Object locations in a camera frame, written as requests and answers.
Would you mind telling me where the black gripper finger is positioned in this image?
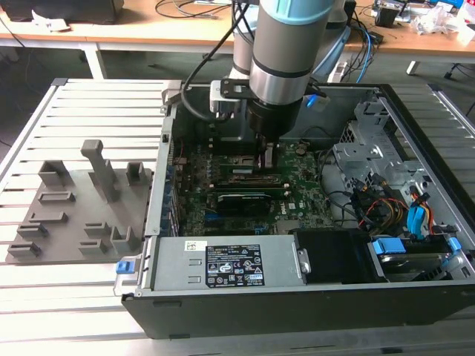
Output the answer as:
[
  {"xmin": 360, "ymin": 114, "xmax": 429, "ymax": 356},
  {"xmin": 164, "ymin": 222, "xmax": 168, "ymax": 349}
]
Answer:
[{"xmin": 255, "ymin": 136, "xmax": 281, "ymax": 170}]

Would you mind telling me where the black RAM stick silver label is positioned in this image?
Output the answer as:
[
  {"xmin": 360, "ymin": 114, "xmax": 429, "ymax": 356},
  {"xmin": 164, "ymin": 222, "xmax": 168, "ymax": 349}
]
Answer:
[{"xmin": 219, "ymin": 135, "xmax": 257, "ymax": 146}]

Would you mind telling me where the green motherboard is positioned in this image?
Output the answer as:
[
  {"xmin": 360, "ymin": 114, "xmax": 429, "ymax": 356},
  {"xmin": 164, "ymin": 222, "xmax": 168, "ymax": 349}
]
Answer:
[{"xmin": 174, "ymin": 139, "xmax": 337, "ymax": 238}]

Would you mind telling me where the black graphics card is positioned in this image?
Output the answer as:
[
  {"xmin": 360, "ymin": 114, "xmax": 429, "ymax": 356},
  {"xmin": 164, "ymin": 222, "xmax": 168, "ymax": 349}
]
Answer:
[{"xmin": 216, "ymin": 191, "xmax": 272, "ymax": 218}]

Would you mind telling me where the white power strip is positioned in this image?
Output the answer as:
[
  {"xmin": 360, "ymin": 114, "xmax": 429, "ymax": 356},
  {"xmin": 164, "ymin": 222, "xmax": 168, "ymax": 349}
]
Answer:
[{"xmin": 328, "ymin": 61, "xmax": 349, "ymax": 83}]

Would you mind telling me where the grey metal drive cage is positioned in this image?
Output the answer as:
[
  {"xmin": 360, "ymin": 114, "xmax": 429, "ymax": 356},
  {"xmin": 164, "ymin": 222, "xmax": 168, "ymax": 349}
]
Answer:
[{"xmin": 331, "ymin": 98, "xmax": 428, "ymax": 194}]

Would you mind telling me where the black fan shroud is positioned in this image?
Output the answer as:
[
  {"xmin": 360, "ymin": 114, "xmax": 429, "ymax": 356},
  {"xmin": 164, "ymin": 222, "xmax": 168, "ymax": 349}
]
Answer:
[{"xmin": 292, "ymin": 228, "xmax": 387, "ymax": 286}]

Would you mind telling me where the tall black desktop box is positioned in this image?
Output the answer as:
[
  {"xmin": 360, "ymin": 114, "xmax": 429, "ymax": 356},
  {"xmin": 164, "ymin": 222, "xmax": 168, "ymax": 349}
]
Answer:
[{"xmin": 344, "ymin": 0, "xmax": 358, "ymax": 38}]

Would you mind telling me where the grey power supply with label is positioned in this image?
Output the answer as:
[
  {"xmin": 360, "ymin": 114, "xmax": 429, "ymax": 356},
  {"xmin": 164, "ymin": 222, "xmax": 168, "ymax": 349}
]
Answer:
[{"xmin": 150, "ymin": 235, "xmax": 309, "ymax": 292}]

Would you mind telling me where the hard disk in blue carrier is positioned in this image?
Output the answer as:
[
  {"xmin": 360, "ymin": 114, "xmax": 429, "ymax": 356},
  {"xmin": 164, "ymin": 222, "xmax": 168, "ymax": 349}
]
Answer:
[{"xmin": 367, "ymin": 237, "xmax": 463, "ymax": 283}]

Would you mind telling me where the wooden desk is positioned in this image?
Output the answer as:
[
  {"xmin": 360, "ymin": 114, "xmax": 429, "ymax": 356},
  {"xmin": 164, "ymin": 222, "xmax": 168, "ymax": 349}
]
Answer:
[{"xmin": 0, "ymin": 0, "xmax": 475, "ymax": 81}]

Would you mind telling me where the small black device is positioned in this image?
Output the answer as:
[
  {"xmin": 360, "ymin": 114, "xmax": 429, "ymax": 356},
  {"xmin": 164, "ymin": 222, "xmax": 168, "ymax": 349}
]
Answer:
[{"xmin": 373, "ymin": 5, "xmax": 402, "ymax": 27}]

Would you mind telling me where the black and grey PC case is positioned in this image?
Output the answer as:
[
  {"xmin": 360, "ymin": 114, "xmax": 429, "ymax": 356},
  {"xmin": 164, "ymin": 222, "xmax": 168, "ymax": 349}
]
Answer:
[{"xmin": 112, "ymin": 80, "xmax": 475, "ymax": 340}]

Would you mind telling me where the clear plastic bag pile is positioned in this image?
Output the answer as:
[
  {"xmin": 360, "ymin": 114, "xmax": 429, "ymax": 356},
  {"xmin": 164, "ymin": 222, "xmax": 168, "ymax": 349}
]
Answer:
[{"xmin": 410, "ymin": 3, "xmax": 465, "ymax": 36}]

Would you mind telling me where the grey parts rack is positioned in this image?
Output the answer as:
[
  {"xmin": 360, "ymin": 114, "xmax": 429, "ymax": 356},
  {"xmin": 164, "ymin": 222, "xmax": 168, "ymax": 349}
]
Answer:
[{"xmin": 6, "ymin": 139, "xmax": 154, "ymax": 266}]

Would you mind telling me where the wide black box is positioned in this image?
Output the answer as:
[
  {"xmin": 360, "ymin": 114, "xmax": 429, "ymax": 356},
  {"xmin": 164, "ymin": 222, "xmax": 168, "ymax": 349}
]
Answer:
[{"xmin": 3, "ymin": 0, "xmax": 124, "ymax": 24}]

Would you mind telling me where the white crumpled paper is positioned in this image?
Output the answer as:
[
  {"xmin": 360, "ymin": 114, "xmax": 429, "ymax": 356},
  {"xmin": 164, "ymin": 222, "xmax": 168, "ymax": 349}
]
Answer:
[{"xmin": 30, "ymin": 10, "xmax": 71, "ymax": 33}]

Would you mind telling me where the small silver wrist camera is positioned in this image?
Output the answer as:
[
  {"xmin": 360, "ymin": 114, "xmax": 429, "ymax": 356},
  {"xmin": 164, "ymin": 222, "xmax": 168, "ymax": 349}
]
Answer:
[{"xmin": 303, "ymin": 91, "xmax": 332, "ymax": 111}]

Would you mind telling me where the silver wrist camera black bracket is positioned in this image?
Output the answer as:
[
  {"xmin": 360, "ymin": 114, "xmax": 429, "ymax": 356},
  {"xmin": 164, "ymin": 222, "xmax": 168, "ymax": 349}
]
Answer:
[{"xmin": 209, "ymin": 79, "xmax": 258, "ymax": 122}]

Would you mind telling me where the black camera cable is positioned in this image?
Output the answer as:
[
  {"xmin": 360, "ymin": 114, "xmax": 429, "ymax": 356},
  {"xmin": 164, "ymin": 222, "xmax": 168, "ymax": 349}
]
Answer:
[{"xmin": 180, "ymin": 0, "xmax": 261, "ymax": 122}]

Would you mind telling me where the yellow red black wire bundle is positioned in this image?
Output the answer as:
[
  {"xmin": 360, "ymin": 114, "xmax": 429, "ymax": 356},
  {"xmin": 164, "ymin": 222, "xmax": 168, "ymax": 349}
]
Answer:
[{"xmin": 350, "ymin": 187, "xmax": 411, "ymax": 233}]

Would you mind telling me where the blue flat data wire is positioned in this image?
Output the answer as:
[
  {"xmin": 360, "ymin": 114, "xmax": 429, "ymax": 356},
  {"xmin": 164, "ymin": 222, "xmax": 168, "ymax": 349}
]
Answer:
[{"xmin": 406, "ymin": 192, "xmax": 435, "ymax": 238}]

